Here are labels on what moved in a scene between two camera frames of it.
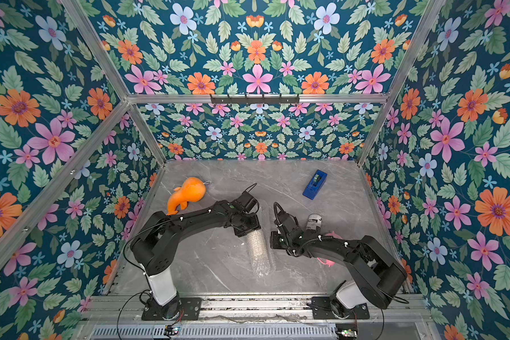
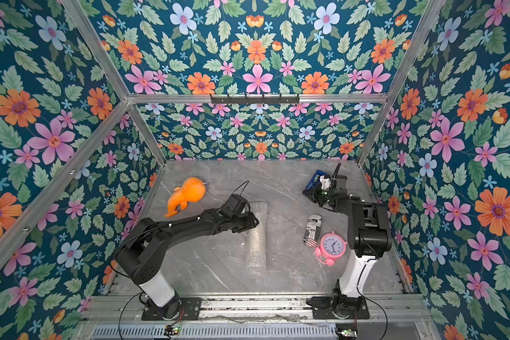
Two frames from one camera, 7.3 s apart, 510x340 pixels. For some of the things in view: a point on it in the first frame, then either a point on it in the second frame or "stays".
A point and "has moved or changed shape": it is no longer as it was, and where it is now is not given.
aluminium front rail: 128,307 stays
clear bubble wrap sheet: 261,256 has moved or changed shape
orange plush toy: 192,190 stays
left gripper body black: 247,224 stays
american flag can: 314,222 stays
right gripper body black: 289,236 to 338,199
